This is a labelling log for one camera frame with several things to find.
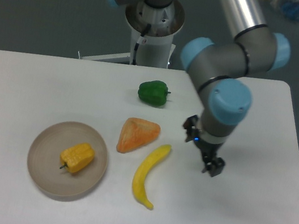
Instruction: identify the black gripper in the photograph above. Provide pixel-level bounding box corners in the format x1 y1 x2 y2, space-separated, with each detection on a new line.
183 115 227 177

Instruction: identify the black cable on pedestal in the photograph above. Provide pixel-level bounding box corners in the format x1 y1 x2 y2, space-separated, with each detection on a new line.
130 21 153 67

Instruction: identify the yellow toy banana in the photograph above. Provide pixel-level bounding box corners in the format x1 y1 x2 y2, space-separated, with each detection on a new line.
131 144 172 210

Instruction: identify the beige round plate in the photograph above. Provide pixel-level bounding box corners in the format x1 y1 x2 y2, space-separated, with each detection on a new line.
27 121 108 201

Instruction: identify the yellow toy bell pepper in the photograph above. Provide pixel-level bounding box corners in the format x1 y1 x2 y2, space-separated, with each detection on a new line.
60 143 95 173

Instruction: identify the orange toy fruit wedge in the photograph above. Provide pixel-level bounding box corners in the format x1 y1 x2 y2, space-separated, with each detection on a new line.
116 117 161 154

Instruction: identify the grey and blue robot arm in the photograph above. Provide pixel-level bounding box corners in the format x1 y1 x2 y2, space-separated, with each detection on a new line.
108 0 291 176

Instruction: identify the green toy bell pepper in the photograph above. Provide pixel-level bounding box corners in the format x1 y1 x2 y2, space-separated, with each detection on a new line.
138 81 170 107

